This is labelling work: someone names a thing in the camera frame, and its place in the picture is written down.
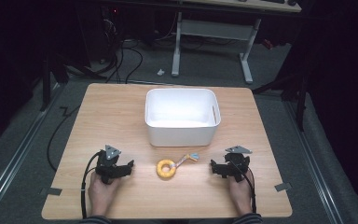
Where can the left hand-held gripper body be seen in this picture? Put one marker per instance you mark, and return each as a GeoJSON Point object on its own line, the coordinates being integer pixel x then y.
{"type": "Point", "coordinates": [107, 161]}

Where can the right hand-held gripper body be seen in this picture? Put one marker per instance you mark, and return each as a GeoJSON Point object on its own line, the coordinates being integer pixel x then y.
{"type": "Point", "coordinates": [237, 163]}

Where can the yellow doughnut toy with tag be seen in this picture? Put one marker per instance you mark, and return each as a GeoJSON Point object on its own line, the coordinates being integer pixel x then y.
{"type": "Point", "coordinates": [166, 169]}

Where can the white plastic bin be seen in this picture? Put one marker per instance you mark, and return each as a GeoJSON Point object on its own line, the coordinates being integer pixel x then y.
{"type": "Point", "coordinates": [182, 121]}

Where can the person's left hand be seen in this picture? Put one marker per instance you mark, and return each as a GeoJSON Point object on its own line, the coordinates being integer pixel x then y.
{"type": "Point", "coordinates": [101, 194]}

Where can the person's right hand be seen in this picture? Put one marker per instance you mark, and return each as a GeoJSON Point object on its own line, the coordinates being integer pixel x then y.
{"type": "Point", "coordinates": [241, 196]}

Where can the grey tape piece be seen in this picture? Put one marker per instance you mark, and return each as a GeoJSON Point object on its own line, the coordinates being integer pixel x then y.
{"type": "Point", "coordinates": [282, 187]}
{"type": "Point", "coordinates": [54, 191]}

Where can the black metal stand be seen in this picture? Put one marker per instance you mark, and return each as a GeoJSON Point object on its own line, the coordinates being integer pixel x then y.
{"type": "Point", "coordinates": [301, 93]}
{"type": "Point", "coordinates": [46, 84]}

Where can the white scrap on floor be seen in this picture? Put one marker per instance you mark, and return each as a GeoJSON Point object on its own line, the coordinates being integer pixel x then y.
{"type": "Point", "coordinates": [160, 72]}

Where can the small red object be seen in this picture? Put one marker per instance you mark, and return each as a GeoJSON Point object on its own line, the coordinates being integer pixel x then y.
{"type": "Point", "coordinates": [268, 44]}

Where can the dark computer tower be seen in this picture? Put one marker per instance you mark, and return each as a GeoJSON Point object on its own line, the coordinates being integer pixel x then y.
{"type": "Point", "coordinates": [110, 31]}

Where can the white-framed desk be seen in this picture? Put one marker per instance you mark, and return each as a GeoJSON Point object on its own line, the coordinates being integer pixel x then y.
{"type": "Point", "coordinates": [214, 29]}

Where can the metal floor rail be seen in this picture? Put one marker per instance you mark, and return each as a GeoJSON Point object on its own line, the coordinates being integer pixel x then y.
{"type": "Point", "coordinates": [317, 161]}
{"type": "Point", "coordinates": [15, 152]}

